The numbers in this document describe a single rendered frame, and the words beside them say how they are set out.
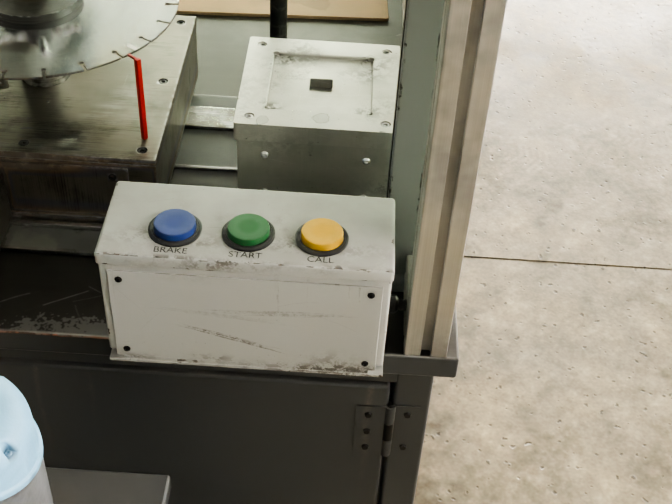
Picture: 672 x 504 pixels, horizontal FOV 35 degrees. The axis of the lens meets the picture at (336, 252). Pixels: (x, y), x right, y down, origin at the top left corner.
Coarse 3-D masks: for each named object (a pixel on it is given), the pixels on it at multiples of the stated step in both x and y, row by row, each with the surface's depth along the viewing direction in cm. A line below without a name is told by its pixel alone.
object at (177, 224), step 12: (156, 216) 101; (168, 216) 101; (180, 216) 101; (192, 216) 101; (156, 228) 99; (168, 228) 100; (180, 228) 100; (192, 228) 100; (168, 240) 99; (180, 240) 99
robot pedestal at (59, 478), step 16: (64, 480) 97; (80, 480) 97; (96, 480) 97; (112, 480) 97; (128, 480) 97; (144, 480) 98; (160, 480) 98; (64, 496) 96; (80, 496) 96; (96, 496) 96; (112, 496) 96; (128, 496) 96; (144, 496) 96; (160, 496) 96
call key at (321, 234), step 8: (304, 224) 101; (312, 224) 101; (320, 224) 101; (328, 224) 101; (336, 224) 101; (304, 232) 100; (312, 232) 100; (320, 232) 100; (328, 232) 100; (336, 232) 100; (304, 240) 100; (312, 240) 99; (320, 240) 99; (328, 240) 99; (336, 240) 99; (312, 248) 99; (320, 248) 99; (328, 248) 99
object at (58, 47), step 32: (96, 0) 122; (128, 0) 122; (160, 0) 123; (0, 32) 116; (32, 32) 116; (64, 32) 116; (96, 32) 117; (128, 32) 117; (160, 32) 117; (0, 64) 111; (32, 64) 111; (64, 64) 112; (96, 64) 112
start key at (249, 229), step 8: (240, 216) 101; (248, 216) 101; (256, 216) 101; (232, 224) 100; (240, 224) 100; (248, 224) 100; (256, 224) 101; (264, 224) 101; (232, 232) 100; (240, 232) 100; (248, 232) 100; (256, 232) 100; (264, 232) 100; (232, 240) 100; (240, 240) 99; (248, 240) 99; (256, 240) 99; (264, 240) 100
